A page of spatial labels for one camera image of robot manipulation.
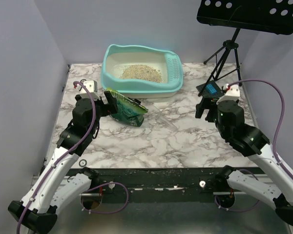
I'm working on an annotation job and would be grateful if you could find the green cat litter bag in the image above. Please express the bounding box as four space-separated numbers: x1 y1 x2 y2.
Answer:
107 88 148 127

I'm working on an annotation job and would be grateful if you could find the clear plastic litter scoop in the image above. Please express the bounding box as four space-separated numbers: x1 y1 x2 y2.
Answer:
152 105 178 131

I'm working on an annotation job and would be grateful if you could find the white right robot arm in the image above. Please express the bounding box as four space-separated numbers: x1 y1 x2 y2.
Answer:
195 97 293 226

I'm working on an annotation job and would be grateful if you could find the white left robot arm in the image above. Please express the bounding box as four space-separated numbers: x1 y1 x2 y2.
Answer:
8 91 118 234

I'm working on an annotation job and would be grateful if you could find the beige cat litter pile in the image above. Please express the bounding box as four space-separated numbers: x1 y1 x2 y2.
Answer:
120 64 163 83

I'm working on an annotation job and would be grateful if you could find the teal and white litter box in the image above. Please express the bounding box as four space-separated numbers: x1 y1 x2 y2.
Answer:
101 44 183 98

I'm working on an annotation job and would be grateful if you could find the black plate with blue block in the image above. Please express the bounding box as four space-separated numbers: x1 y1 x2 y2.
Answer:
196 80 224 98

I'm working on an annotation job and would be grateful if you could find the black music stand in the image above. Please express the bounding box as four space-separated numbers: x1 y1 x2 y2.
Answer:
196 0 293 86

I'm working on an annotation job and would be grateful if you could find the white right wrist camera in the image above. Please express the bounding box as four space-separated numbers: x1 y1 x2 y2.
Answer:
219 84 240 101

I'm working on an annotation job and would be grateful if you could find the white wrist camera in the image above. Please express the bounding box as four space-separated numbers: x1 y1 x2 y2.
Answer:
219 84 240 101
73 79 99 100

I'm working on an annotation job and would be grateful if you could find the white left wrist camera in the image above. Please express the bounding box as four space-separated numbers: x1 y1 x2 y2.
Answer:
73 79 99 100

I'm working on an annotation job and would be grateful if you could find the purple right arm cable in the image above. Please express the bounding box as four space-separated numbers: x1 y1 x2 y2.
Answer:
225 78 293 186

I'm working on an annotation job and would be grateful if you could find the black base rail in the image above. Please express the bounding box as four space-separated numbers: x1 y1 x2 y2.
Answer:
68 167 259 203

